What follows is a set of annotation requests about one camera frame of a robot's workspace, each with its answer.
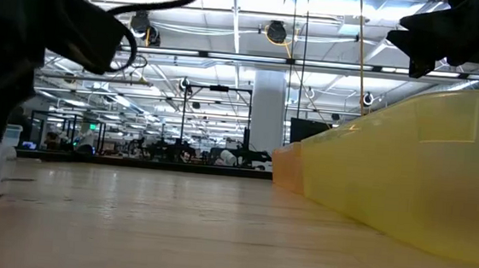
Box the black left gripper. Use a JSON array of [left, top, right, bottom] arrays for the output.
[[0, 0, 131, 143]]

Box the clear plastic storage bin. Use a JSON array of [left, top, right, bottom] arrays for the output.
[[4, 123, 25, 149]]

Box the person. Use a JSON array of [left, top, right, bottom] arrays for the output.
[[44, 130, 62, 153]]

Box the yellow translucent tray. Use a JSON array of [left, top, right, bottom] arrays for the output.
[[292, 75, 479, 265]]

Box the black monitor screen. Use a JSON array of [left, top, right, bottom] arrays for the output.
[[288, 117, 332, 147]]

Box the white round column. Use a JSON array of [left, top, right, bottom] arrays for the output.
[[248, 68, 289, 156]]

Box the long ceiling light strip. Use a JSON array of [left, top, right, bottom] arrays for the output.
[[120, 44, 479, 82]]

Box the orange translucent tray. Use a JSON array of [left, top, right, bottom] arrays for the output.
[[268, 139, 308, 195]]

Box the white cylinder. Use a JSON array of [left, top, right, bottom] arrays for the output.
[[219, 148, 239, 167]]

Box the yellow hanging cable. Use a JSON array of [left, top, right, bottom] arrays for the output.
[[349, 0, 374, 115]]

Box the black cage frame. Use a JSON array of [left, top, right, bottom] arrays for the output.
[[26, 109, 108, 156]]

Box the small hanging cable reel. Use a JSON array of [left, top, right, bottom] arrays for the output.
[[360, 90, 377, 108], [178, 75, 193, 95]]

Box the black hanging cable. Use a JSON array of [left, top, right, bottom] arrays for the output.
[[295, 0, 312, 119]]

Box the black hanging cable reel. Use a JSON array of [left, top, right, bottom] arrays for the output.
[[265, 19, 289, 45], [127, 9, 165, 47]]

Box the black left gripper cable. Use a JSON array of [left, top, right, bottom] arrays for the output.
[[54, 0, 209, 80]]

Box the black aluminium table frame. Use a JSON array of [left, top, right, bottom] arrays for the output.
[[14, 148, 274, 181]]

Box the tall black gantry frame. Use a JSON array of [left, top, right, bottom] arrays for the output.
[[178, 82, 255, 153]]

